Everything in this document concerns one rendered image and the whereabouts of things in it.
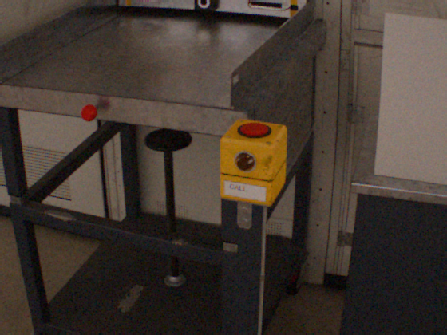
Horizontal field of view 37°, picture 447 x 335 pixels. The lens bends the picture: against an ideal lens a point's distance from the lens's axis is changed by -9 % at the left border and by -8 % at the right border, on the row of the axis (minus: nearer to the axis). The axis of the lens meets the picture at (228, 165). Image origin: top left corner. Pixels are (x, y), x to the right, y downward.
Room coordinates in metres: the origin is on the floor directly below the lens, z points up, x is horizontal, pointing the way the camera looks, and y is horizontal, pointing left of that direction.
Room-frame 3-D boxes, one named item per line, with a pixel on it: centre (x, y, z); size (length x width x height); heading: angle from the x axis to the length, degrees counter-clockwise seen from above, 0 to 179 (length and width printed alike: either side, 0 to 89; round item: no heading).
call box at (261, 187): (0.97, -0.04, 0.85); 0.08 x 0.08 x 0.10; 71
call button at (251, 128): (0.97, -0.04, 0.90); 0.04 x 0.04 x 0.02
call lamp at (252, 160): (0.93, -0.02, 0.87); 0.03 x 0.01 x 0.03; 71
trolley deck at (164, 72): (1.60, 0.14, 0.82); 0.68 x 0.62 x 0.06; 161
